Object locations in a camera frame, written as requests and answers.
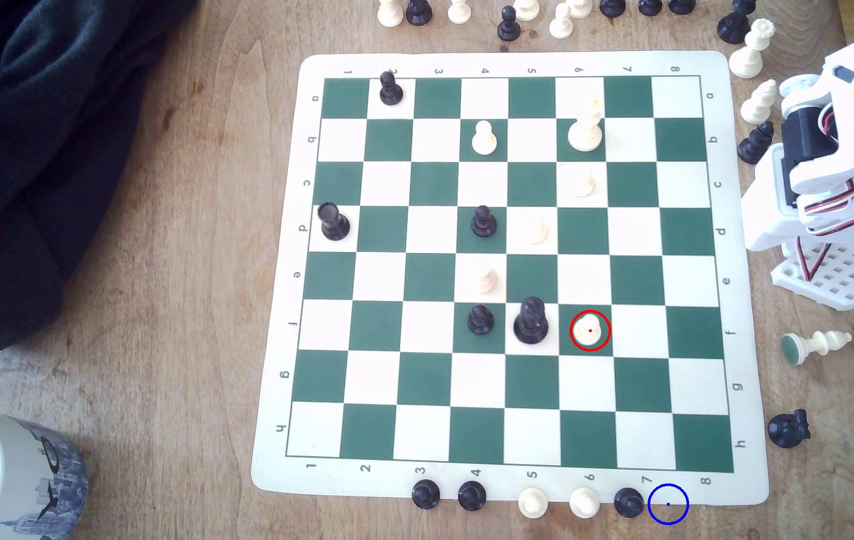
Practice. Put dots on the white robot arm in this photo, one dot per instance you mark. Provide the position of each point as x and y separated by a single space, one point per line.
768 214

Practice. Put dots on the black chess pawn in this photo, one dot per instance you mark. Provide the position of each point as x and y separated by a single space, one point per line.
472 496
391 90
484 223
480 320
628 502
425 495
508 28

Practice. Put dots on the green white chess mat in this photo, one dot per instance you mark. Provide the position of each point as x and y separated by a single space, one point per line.
434 184

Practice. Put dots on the black chess rook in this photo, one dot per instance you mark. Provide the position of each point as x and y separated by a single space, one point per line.
334 223

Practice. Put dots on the large black chess king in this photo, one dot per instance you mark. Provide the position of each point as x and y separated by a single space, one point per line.
531 322

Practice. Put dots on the large white chess king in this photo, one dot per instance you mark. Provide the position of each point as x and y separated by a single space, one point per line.
586 133

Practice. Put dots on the black chess piece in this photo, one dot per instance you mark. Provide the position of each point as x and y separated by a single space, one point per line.
681 5
612 7
649 6
733 28
418 11

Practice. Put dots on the white chess piece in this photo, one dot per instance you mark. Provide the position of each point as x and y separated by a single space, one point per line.
579 7
390 13
526 8
460 10

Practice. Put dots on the black chess bishop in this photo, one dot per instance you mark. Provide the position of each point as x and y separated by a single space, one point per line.
753 146

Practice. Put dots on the white chess queen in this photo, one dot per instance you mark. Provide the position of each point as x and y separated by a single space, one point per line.
747 58

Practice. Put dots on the black chess knight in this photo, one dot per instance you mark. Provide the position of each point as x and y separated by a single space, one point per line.
786 430

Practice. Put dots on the white chess bishop green felt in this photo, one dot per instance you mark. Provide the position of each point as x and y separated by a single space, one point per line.
816 346

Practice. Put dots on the dark navy cloth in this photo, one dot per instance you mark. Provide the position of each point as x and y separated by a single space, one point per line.
37 150

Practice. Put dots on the white mug skyline print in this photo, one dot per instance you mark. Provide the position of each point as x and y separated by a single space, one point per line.
59 480

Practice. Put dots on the white perforated base plate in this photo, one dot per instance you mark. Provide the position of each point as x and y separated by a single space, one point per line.
839 281

